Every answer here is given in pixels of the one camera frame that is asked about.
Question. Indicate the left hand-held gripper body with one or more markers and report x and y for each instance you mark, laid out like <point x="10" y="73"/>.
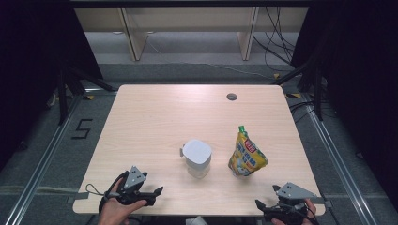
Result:
<point x="134" y="179"/>

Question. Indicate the grey tape piece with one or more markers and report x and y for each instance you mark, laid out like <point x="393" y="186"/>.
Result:
<point x="79" y="197"/>

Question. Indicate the black metal stand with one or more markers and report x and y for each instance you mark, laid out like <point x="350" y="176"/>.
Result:
<point x="62" y="100"/>
<point x="318" y="93"/>

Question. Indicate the person's right hand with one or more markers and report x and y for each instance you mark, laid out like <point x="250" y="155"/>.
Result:
<point x="311" y="207"/>

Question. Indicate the clear container with white lid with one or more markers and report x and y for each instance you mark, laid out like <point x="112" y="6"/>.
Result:
<point x="197" y="153"/>

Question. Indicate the person's left hand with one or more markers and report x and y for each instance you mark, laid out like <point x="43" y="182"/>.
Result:
<point x="114" y="212"/>

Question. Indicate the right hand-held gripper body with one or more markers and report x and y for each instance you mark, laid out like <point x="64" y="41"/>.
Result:
<point x="294" y="192"/>

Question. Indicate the black curtain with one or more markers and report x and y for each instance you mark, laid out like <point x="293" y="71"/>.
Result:
<point x="28" y="62"/>
<point x="359" y="78"/>

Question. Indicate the yellow pouch with green cap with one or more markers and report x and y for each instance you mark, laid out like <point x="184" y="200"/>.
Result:
<point x="247" y="156"/>

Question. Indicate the beige floor strip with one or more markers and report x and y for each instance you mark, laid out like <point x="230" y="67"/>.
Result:
<point x="31" y="189"/>

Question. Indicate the short aluminium floor rail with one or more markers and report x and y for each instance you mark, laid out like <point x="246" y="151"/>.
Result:
<point x="100" y="91"/>

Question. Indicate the white object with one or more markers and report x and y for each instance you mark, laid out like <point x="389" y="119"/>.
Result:
<point x="196" y="221"/>

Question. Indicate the yellow tape piece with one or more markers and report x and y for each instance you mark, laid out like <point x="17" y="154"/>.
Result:
<point x="276" y="75"/>
<point x="293" y="95"/>
<point x="90" y="97"/>

